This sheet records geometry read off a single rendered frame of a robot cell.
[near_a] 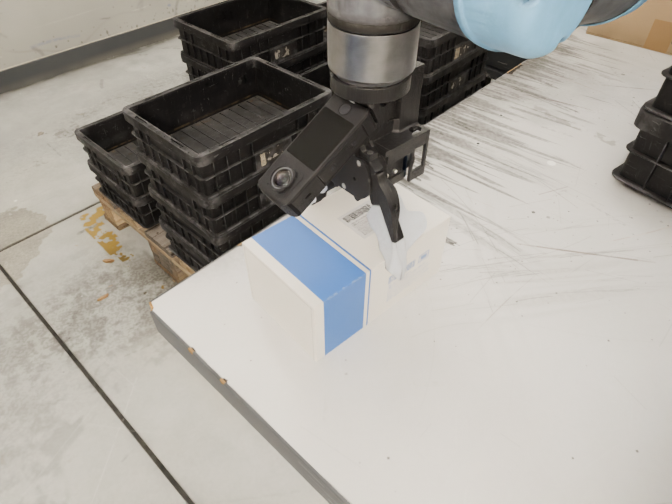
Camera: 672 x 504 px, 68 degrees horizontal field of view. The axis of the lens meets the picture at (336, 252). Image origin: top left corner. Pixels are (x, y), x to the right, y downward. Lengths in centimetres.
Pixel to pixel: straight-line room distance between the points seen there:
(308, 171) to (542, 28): 21
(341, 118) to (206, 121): 95
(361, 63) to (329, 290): 21
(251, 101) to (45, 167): 112
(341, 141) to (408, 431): 28
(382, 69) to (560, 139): 56
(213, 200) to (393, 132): 67
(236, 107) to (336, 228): 92
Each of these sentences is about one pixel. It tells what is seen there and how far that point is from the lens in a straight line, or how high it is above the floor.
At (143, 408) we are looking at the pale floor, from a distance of 139.
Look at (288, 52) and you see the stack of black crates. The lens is 169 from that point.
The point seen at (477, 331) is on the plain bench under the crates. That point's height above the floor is 70.
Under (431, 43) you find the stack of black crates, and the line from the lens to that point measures 155.
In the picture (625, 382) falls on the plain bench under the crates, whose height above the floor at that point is 70.
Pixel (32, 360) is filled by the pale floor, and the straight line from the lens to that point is 160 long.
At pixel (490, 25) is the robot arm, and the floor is 105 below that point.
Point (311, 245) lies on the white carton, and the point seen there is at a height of 79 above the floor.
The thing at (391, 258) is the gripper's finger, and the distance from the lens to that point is 50.
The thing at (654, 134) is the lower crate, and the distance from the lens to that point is 80.
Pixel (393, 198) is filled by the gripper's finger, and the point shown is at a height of 86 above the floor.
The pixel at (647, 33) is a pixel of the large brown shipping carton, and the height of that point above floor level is 73.
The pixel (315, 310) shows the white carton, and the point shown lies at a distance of 47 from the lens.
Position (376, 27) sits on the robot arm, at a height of 101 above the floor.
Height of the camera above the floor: 115
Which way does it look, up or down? 45 degrees down
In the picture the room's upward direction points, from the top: straight up
